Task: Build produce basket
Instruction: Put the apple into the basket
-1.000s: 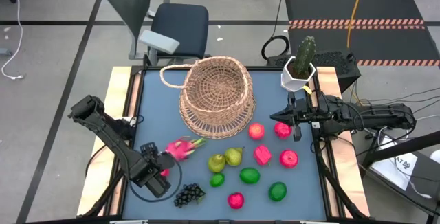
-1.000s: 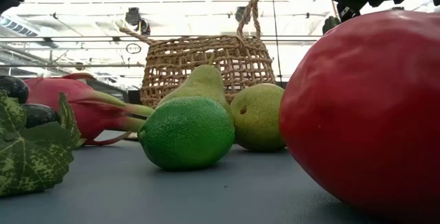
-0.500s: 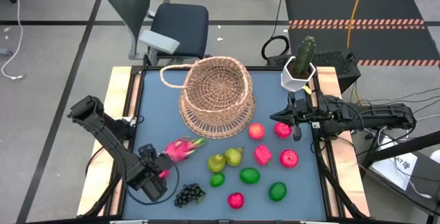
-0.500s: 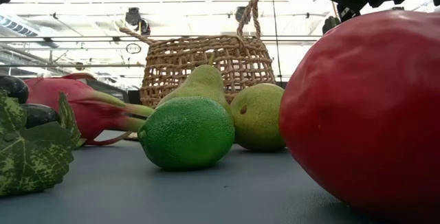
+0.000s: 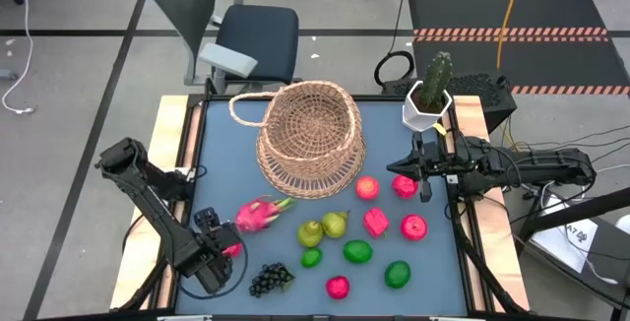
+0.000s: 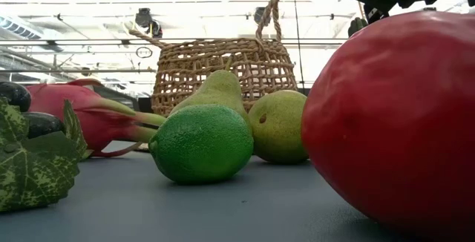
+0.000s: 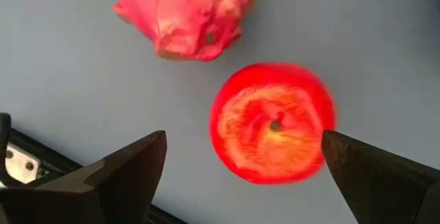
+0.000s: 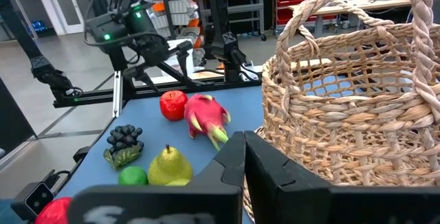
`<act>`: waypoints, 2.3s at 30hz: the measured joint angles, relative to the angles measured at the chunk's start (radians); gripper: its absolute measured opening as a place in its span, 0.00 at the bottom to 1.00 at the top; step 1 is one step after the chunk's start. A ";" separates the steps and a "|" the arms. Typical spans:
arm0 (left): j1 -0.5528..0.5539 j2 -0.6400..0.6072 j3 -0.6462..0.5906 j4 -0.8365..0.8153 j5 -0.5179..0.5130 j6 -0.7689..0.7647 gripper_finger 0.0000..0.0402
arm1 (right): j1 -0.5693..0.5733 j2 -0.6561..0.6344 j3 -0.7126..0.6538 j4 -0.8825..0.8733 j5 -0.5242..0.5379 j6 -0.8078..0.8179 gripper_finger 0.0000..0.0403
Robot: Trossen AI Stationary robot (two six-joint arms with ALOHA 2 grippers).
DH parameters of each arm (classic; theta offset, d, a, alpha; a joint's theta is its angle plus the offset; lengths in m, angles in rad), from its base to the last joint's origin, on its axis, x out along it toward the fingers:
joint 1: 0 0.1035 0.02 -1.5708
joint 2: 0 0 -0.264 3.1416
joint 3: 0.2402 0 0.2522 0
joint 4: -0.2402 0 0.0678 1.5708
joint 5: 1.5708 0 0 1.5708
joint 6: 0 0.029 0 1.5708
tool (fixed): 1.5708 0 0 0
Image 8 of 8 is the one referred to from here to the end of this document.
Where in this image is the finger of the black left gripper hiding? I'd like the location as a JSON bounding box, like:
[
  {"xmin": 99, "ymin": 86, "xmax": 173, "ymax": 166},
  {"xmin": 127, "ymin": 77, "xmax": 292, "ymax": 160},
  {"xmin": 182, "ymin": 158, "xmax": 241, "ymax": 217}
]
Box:
[
  {"xmin": 175, "ymin": 50, "xmax": 193, "ymax": 85},
  {"xmin": 122, "ymin": 64, "xmax": 161, "ymax": 94}
]

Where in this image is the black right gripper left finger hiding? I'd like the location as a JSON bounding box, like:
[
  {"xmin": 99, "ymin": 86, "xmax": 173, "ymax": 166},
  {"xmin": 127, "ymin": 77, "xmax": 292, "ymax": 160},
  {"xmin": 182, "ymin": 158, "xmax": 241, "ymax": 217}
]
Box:
[{"xmin": 67, "ymin": 131, "xmax": 247, "ymax": 224}]

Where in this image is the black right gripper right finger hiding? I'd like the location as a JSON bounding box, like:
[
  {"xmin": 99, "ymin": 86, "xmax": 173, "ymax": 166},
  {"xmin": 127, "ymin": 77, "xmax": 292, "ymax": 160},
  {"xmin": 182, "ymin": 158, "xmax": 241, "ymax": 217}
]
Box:
[{"xmin": 243, "ymin": 131, "xmax": 440, "ymax": 224}]

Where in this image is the yellow-green pear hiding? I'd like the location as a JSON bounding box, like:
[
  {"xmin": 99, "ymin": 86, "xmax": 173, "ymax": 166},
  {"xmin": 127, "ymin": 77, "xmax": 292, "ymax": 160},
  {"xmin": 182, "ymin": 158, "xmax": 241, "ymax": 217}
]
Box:
[
  {"xmin": 147, "ymin": 144, "xmax": 194, "ymax": 186},
  {"xmin": 164, "ymin": 177, "xmax": 192, "ymax": 187}
]

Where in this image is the red apple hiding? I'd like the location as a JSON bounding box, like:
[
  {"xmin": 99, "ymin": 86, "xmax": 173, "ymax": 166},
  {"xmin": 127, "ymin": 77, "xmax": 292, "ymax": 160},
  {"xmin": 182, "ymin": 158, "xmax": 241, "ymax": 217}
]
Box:
[
  {"xmin": 34, "ymin": 196, "xmax": 73, "ymax": 224},
  {"xmin": 159, "ymin": 90, "xmax": 189, "ymax": 122}
]

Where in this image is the pink dragon fruit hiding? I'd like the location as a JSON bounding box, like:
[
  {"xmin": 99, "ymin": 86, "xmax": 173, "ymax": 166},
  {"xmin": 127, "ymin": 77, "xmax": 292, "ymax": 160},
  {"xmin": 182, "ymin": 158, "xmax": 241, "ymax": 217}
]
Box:
[{"xmin": 184, "ymin": 93, "xmax": 232, "ymax": 151}]

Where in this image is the small green lime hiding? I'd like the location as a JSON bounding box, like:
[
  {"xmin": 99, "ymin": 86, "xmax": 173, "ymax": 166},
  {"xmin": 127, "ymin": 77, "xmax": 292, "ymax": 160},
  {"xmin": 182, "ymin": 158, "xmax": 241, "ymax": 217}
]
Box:
[{"xmin": 118, "ymin": 165, "xmax": 149, "ymax": 186}]

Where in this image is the woven wicker basket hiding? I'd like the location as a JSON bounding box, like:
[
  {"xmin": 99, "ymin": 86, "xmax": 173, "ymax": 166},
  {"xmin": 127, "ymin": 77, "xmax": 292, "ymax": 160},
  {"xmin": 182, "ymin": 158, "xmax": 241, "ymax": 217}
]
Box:
[{"xmin": 242, "ymin": 0, "xmax": 440, "ymax": 224}]

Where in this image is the orange and white crate stack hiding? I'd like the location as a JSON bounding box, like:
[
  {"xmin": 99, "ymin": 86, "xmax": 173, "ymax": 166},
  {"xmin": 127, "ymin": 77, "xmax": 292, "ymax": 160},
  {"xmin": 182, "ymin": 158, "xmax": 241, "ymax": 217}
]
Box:
[{"xmin": 147, "ymin": 0, "xmax": 207, "ymax": 67}]

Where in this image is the dark grape bunch with leaves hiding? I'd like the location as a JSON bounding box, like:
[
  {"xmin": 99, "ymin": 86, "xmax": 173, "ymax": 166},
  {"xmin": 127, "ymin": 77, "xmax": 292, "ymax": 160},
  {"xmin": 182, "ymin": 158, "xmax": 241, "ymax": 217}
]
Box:
[{"xmin": 102, "ymin": 124, "xmax": 145, "ymax": 170}]

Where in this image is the black table edge clamp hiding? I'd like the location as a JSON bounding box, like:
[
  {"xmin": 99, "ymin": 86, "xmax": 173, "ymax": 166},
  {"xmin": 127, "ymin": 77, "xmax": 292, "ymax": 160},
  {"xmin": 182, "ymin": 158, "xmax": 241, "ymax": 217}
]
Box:
[{"xmin": 72, "ymin": 146, "xmax": 92, "ymax": 165}]

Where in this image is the white door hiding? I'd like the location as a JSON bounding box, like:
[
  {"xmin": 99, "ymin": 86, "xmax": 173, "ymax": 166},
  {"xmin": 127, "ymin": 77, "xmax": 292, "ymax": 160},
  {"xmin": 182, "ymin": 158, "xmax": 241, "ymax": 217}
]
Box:
[{"xmin": 30, "ymin": 0, "xmax": 85, "ymax": 36}]

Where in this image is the light wooden table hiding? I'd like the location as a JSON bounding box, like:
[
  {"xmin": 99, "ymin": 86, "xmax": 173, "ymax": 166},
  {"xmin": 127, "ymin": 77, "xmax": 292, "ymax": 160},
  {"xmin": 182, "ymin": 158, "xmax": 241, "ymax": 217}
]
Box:
[{"xmin": 287, "ymin": 0, "xmax": 413, "ymax": 38}]

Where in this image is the silver aluminium bracket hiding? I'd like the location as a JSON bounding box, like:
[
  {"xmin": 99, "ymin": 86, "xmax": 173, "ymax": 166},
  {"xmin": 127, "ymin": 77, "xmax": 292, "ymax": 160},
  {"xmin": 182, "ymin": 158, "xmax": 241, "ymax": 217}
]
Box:
[{"xmin": 112, "ymin": 71, "xmax": 124, "ymax": 118}]

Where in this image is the black table-level camera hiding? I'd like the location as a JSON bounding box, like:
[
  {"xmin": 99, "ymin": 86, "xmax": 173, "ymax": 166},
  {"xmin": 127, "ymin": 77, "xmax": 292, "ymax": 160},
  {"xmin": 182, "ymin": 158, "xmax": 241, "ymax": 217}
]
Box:
[{"xmin": 10, "ymin": 181, "xmax": 56, "ymax": 222}]

